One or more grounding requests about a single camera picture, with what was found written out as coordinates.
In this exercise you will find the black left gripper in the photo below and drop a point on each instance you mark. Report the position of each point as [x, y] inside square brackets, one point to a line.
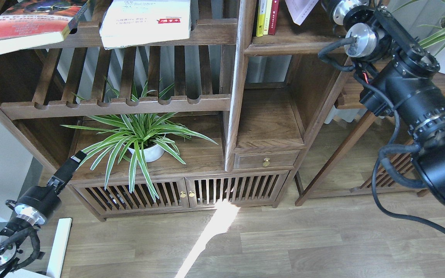
[39, 203]

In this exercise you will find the red cover book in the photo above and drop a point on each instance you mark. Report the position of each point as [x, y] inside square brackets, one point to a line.
[32, 23]

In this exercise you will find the pale pink book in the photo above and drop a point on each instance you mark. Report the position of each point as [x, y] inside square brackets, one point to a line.
[300, 9]

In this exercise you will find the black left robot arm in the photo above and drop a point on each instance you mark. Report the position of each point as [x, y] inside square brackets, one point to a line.
[19, 242]

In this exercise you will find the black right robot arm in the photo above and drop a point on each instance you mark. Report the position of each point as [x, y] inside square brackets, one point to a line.
[396, 74]

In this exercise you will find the spider plant white pot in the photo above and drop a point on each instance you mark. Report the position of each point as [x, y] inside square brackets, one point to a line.
[130, 137]

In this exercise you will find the white table leg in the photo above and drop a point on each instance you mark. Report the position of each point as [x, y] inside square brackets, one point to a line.
[58, 251]

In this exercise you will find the white book red label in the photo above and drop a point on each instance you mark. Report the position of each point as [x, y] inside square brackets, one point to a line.
[138, 22]

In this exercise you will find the dark wooden bookshelf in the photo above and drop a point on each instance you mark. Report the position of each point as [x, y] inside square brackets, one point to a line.
[261, 99]

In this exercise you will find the cream yellow book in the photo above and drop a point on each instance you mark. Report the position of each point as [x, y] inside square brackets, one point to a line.
[268, 9]

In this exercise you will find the dark red book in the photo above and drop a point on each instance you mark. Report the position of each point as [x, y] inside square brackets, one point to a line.
[273, 17]

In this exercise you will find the wooden side table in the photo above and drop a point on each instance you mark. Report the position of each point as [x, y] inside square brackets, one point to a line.
[385, 183]

